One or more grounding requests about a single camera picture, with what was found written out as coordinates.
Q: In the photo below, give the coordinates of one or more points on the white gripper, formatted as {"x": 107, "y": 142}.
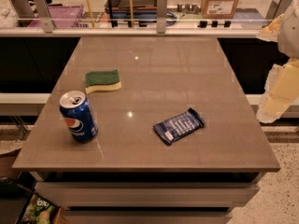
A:
{"x": 290, "y": 34}

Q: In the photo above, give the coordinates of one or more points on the blue pepsi can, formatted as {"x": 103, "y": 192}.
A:
{"x": 76, "y": 110}

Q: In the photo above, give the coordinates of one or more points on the cardboard box with label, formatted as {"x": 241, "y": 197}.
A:
{"x": 218, "y": 9}

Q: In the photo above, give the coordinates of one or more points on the blue snack wrapper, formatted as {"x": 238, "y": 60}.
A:
{"x": 173, "y": 129}

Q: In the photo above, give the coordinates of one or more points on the green yellow sponge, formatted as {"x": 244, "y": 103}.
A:
{"x": 102, "y": 81}

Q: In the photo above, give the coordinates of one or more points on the purple plastic crate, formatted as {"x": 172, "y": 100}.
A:
{"x": 61, "y": 16}

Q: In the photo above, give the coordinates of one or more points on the glass railing with metal posts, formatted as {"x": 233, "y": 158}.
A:
{"x": 170, "y": 17}

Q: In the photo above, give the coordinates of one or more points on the upper white drawer front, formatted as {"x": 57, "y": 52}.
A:
{"x": 122, "y": 194}

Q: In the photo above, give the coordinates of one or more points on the white drawer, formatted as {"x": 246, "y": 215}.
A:
{"x": 147, "y": 217}
{"x": 122, "y": 194}

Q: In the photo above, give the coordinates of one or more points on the lower white drawer front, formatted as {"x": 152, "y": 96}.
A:
{"x": 147, "y": 217}

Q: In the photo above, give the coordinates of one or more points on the green chips bag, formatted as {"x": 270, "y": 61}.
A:
{"x": 38, "y": 211}

